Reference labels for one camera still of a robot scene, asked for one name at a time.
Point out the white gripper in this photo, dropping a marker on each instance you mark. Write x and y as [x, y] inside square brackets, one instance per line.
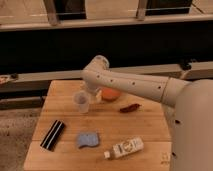
[93, 92]

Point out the wooden table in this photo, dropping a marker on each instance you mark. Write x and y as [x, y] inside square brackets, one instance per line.
[112, 126]

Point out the orange ceramic bowl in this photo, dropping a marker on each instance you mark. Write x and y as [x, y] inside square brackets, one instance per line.
[109, 94]

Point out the dried red chili pepper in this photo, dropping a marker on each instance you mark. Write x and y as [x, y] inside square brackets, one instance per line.
[130, 108]

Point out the black striped rectangular box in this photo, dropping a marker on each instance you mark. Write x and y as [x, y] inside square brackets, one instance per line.
[52, 135]

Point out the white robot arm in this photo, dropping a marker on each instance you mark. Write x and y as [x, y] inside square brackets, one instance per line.
[191, 101]

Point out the white labelled bottle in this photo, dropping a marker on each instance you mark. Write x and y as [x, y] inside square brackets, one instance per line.
[124, 148]

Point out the translucent plastic cup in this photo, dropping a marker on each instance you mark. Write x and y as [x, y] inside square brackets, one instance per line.
[81, 100]

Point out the blue sponge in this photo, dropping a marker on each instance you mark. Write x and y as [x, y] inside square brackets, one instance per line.
[88, 139]

